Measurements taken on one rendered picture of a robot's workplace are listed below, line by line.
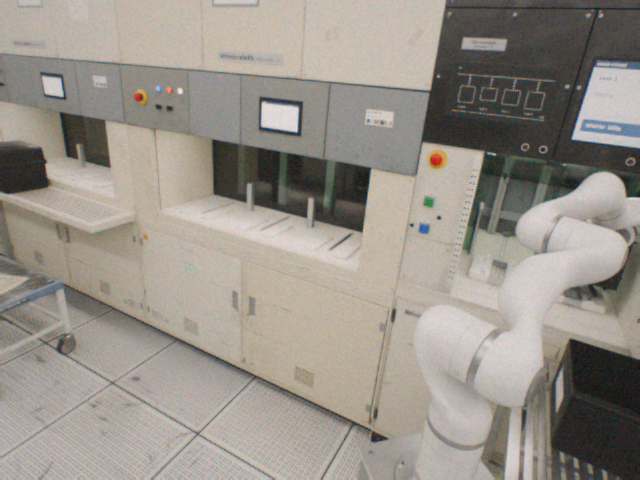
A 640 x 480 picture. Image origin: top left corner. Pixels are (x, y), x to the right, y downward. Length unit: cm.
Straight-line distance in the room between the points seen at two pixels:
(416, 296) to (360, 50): 92
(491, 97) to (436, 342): 84
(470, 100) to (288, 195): 119
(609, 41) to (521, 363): 93
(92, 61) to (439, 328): 214
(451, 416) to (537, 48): 102
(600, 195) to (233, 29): 138
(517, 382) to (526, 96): 88
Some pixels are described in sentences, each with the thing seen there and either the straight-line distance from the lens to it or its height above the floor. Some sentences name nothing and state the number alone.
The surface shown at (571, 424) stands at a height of 85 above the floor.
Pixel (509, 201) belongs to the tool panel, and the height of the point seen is 105.
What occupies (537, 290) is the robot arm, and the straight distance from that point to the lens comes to 87.
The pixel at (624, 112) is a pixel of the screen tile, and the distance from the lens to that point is 138.
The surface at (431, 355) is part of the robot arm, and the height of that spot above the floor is 111.
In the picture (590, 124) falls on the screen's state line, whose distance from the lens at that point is 137.
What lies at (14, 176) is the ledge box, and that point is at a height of 90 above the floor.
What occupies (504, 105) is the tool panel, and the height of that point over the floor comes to 154.
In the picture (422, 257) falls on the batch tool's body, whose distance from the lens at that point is 151.
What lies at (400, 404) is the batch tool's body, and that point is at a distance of 188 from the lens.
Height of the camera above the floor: 157
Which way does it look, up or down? 22 degrees down
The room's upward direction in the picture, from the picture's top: 5 degrees clockwise
